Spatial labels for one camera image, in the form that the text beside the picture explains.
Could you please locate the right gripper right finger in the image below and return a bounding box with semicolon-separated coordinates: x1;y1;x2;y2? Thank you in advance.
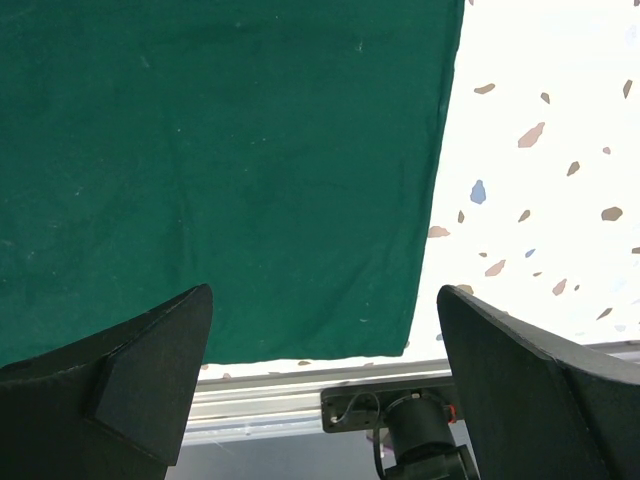
437;285;639;479

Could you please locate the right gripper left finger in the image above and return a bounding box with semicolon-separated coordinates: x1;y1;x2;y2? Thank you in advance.
1;284;213;479

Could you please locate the green surgical cloth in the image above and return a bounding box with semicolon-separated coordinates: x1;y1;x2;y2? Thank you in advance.
1;1;464;364

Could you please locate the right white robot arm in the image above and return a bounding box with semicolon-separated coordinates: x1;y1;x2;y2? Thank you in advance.
1;284;639;479

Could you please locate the aluminium mounting rail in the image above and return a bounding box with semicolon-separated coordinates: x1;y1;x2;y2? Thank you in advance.
183;357;451;446

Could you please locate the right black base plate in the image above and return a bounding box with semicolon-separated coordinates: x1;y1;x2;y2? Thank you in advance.
320;376;464;434

